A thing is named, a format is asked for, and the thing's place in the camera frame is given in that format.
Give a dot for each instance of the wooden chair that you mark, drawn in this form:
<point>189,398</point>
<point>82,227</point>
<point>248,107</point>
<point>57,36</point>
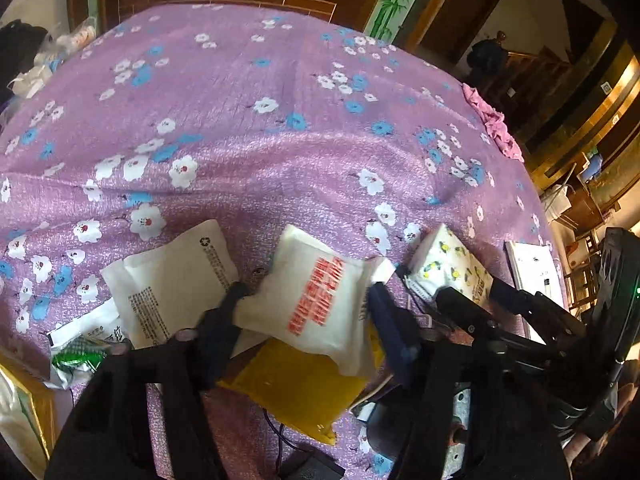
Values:
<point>580,280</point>

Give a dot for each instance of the clear plastic bags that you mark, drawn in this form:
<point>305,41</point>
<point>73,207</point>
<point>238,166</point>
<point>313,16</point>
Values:
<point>45,70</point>

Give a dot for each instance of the black power adapter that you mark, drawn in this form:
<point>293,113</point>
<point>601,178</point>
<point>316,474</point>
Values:
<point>310,466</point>

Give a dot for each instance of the green and white packet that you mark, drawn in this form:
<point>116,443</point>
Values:
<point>75,360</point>

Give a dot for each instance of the white packet with red print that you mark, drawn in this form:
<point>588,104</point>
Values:
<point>310,300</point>

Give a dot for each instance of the person's right hand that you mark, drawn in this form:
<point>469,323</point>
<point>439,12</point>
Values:
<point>627,392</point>

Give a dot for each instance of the bamboo painted panel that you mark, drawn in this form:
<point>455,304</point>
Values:
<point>395,0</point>

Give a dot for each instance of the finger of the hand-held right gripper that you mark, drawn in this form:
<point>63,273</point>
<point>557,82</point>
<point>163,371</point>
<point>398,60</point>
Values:
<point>530,305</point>
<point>460,305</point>

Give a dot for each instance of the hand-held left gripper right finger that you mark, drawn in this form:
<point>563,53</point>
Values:
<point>392,325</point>

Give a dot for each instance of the white packet with grey print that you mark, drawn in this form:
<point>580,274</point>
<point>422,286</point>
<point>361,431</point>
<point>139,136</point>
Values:
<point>170,275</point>

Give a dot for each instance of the wooden counter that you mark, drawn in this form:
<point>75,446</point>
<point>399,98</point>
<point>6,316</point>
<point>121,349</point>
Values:
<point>590,110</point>

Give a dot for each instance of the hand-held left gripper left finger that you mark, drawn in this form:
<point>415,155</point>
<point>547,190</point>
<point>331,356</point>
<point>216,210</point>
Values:
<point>225,320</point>

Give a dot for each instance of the white floral tissue packet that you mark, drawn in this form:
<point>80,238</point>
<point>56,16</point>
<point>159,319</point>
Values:
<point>450,260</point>

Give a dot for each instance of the black bag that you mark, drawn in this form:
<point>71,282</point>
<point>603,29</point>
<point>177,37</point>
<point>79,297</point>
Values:
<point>20,45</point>

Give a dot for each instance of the pink cloth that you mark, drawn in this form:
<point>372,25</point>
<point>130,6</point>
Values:
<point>495,125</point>

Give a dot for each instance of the white flat box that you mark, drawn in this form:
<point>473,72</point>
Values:
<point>530,265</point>

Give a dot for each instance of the black round object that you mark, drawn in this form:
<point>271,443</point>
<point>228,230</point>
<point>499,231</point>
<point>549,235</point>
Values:
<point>385,427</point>

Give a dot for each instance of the purple floral blanket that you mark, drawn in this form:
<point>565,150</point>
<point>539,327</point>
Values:
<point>250,160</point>

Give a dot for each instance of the yellow padded envelope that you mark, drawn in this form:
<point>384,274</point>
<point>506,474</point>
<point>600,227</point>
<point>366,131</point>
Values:
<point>295,385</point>

